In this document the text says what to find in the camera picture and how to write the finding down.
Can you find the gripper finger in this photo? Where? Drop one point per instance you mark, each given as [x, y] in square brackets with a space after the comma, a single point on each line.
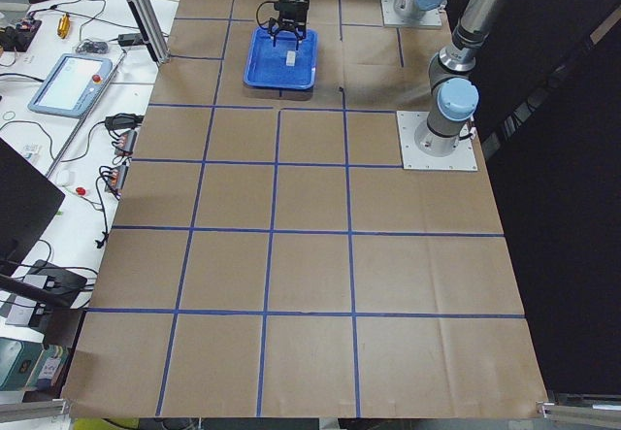
[300, 35]
[273, 32]

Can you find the blue plastic tray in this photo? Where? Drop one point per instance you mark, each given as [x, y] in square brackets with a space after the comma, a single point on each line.
[265, 65]

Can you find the black power adapter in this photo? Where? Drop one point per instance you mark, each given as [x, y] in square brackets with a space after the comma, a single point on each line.
[130, 39]

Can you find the gold cylindrical tool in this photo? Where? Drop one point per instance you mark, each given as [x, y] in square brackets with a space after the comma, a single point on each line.
[63, 26]

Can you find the teach pendant tablet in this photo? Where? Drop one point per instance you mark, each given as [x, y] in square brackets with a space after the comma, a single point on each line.
[72, 86]

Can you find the brown paper table cover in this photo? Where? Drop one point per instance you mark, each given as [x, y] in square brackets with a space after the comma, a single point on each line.
[272, 257]

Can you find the black laptop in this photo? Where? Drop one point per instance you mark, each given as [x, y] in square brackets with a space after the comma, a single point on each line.
[29, 202]

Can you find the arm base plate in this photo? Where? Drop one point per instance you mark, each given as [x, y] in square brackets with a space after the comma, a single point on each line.
[390, 19]
[422, 150]

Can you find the aluminium frame post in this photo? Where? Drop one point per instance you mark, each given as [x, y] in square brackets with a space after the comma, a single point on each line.
[150, 30]

